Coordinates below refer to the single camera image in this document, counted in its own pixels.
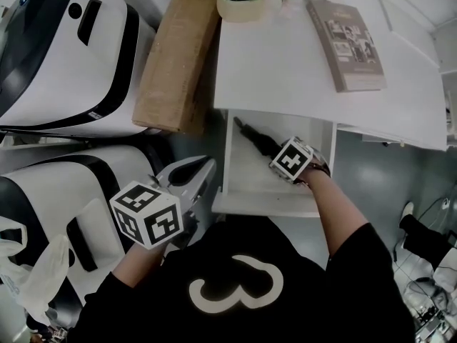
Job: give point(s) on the potted flowers in beige pot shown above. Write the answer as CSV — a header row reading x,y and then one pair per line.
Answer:
x,y
242,4

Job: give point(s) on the person's right forearm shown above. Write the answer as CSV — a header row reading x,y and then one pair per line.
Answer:
x,y
335,209

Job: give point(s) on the person's left forearm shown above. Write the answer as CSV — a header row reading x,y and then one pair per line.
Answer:
x,y
143,263

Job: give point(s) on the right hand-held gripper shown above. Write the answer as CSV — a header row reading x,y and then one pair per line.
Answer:
x,y
291,159

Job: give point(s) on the grey-brown book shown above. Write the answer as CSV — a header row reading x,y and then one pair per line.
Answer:
x,y
351,48

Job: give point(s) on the translucent white plastic bag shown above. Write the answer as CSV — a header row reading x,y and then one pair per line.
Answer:
x,y
39,281

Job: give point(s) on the white and black robot housing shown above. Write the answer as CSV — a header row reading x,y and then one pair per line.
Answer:
x,y
93,198
60,63

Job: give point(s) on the white cabinet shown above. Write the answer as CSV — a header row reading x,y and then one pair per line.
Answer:
x,y
278,66

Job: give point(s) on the person's black printed t-shirt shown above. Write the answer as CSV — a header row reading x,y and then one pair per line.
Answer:
x,y
250,316

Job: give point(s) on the white drawer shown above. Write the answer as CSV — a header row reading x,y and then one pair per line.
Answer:
x,y
250,177

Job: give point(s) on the long brown cardboard box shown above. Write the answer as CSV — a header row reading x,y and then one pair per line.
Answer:
x,y
175,66

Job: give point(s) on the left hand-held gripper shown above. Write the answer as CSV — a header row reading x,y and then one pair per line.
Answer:
x,y
146,214

